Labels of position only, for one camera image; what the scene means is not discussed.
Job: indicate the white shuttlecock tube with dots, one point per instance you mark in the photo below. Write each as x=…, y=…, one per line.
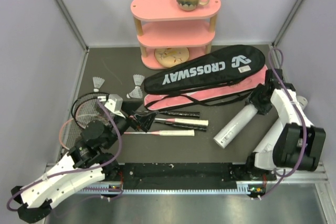
x=269, y=140
x=235, y=125

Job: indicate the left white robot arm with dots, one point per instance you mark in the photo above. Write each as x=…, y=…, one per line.
x=87, y=162

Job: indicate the white shuttlecock lower middle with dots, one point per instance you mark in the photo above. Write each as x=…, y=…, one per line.
x=136, y=93

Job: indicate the black badminton racket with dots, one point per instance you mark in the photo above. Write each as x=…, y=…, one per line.
x=85, y=109

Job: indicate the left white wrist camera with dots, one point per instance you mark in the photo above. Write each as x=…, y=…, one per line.
x=113, y=103

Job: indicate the pink badminton racket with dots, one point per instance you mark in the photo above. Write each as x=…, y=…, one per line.
x=68, y=123

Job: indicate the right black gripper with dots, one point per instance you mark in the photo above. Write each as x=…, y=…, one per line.
x=262, y=109

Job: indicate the white shuttlecock upper middle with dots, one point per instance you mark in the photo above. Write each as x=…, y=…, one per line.
x=138, y=79

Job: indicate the black Crossway racket bag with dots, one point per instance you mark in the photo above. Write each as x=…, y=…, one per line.
x=224, y=67

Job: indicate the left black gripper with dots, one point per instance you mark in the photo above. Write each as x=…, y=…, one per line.
x=145, y=121

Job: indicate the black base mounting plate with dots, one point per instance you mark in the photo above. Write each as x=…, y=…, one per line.
x=178, y=176

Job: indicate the pink racket bag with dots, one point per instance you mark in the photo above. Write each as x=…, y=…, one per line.
x=163, y=102

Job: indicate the white shuttlecock far left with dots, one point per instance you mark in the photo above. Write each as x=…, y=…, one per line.
x=97, y=83

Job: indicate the pink three-tier shelf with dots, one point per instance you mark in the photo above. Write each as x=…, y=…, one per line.
x=162, y=24

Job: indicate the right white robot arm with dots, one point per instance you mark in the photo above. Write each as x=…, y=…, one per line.
x=296, y=144

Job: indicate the white shuttlecock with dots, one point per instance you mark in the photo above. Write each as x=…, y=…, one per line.
x=138, y=79
x=136, y=93
x=97, y=83

